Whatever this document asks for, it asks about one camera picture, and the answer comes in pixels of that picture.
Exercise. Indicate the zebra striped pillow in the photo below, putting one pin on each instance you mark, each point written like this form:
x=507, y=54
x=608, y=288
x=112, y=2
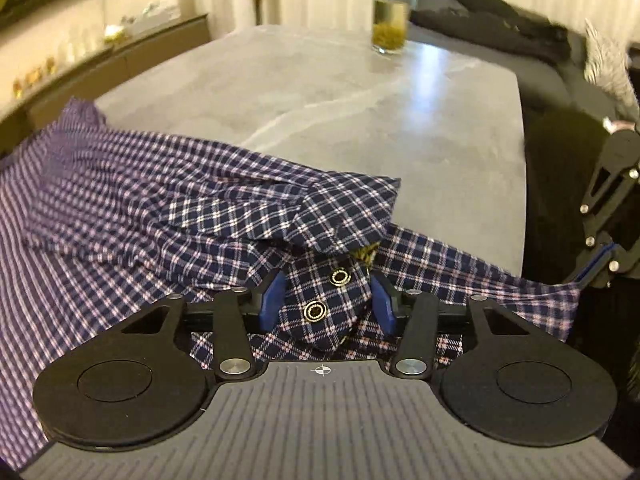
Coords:
x=607, y=65

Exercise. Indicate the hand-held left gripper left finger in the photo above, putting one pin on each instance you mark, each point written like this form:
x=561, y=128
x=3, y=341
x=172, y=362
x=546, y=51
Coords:
x=272, y=305

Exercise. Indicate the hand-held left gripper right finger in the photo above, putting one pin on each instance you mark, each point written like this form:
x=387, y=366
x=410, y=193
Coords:
x=382, y=305

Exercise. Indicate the clear glass jars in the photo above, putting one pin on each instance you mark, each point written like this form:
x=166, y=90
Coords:
x=77, y=45

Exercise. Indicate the glass tea jar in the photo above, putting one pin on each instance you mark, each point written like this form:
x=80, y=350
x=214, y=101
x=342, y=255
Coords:
x=390, y=15

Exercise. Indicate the gold ornaments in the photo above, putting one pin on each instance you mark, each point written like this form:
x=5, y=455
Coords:
x=30, y=77

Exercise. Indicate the black clothes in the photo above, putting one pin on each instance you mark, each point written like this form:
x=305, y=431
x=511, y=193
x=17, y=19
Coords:
x=490, y=25

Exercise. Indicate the dark grey sofa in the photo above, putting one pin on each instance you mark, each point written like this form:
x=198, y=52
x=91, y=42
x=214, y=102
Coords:
x=560, y=80

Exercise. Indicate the blue plaid shirt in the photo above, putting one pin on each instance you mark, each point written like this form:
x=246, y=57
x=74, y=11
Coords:
x=150, y=185

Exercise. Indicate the gold box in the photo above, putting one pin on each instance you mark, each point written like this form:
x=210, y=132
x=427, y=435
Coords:
x=116, y=32

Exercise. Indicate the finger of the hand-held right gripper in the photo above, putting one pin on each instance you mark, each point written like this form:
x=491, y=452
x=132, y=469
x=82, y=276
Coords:
x=620, y=160

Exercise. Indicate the grey sideboard cabinet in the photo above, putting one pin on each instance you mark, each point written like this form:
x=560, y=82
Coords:
x=125, y=65

